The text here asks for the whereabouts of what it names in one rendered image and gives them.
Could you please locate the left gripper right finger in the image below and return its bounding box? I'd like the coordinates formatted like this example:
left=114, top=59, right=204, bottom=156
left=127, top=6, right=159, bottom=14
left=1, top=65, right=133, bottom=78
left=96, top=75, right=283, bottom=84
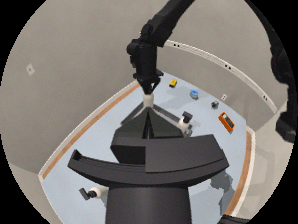
left=148, top=107, right=184, bottom=139

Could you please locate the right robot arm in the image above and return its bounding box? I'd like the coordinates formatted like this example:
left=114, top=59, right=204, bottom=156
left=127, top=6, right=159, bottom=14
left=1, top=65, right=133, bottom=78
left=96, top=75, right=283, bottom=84
left=126, top=0, right=298, bottom=131

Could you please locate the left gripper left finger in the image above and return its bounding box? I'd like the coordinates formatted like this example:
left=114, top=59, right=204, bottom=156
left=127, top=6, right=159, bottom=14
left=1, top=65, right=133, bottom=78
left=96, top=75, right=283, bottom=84
left=113, top=107, right=148, bottom=139

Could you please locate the white spool with blue top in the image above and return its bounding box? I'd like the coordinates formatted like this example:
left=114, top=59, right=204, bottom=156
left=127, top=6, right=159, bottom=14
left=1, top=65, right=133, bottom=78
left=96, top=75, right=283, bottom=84
left=190, top=89, right=198, bottom=98

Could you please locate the yellow rectangular block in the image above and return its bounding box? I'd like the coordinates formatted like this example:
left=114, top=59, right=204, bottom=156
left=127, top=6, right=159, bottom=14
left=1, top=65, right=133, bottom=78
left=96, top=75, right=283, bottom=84
left=169, top=79, right=177, bottom=88

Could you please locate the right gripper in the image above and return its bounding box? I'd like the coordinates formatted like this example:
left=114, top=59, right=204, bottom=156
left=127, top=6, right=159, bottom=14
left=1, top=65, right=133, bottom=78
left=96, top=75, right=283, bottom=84
left=133, top=60, right=164, bottom=95

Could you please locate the orange digital multimeter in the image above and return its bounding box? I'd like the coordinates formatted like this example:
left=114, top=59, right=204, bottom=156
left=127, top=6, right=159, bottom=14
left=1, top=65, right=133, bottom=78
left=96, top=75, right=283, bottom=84
left=218, top=112, right=235, bottom=132

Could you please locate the white pump bottle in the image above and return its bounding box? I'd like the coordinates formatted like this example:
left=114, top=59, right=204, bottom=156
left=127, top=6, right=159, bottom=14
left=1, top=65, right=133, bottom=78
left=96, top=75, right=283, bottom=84
left=143, top=85, right=154, bottom=108
left=79, top=186, right=108, bottom=200
left=177, top=111, right=193, bottom=133

